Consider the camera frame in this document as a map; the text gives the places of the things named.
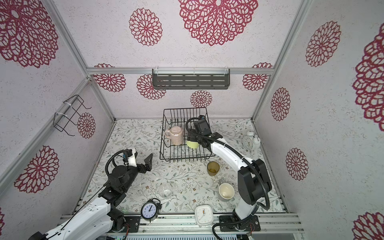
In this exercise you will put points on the amber glass cup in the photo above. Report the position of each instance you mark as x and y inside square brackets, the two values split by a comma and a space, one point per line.
[213, 168]

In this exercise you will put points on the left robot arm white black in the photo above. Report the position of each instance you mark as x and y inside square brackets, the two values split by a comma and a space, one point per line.
[101, 215]

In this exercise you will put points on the white twin bell alarm clock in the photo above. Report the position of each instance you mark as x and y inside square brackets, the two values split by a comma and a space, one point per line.
[251, 141]

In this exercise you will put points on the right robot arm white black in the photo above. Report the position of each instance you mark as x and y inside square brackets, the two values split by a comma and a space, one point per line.
[254, 183]

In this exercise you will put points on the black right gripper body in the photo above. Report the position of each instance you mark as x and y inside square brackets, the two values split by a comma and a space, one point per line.
[194, 137]

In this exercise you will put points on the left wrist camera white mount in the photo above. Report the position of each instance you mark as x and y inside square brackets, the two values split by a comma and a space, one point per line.
[130, 157]

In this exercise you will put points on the black wire wall holder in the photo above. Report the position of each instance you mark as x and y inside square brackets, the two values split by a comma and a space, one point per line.
[72, 106]

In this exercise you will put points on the clear drinking glass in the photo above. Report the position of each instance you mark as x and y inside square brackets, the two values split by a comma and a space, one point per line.
[165, 190]

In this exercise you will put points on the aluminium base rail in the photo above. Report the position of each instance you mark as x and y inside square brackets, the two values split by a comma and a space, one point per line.
[186, 224]

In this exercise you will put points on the grey wall shelf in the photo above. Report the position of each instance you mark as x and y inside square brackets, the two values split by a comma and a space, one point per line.
[191, 80]

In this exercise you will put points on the light green mug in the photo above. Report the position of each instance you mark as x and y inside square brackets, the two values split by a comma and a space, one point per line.
[192, 144]

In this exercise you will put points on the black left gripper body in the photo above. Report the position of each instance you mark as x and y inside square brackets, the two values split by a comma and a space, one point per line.
[141, 168]

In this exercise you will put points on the pink iridescent mug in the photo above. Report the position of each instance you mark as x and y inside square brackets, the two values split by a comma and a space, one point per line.
[175, 135]

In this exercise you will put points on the black alarm clock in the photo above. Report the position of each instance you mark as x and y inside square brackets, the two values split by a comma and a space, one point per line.
[151, 209]

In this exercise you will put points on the grey cream mug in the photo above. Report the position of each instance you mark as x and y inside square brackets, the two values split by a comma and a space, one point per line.
[226, 192]

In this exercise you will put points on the white square clock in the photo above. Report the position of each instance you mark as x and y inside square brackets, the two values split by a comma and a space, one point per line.
[204, 215]

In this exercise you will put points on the black wire dish rack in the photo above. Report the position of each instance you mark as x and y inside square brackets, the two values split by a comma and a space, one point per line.
[173, 147]

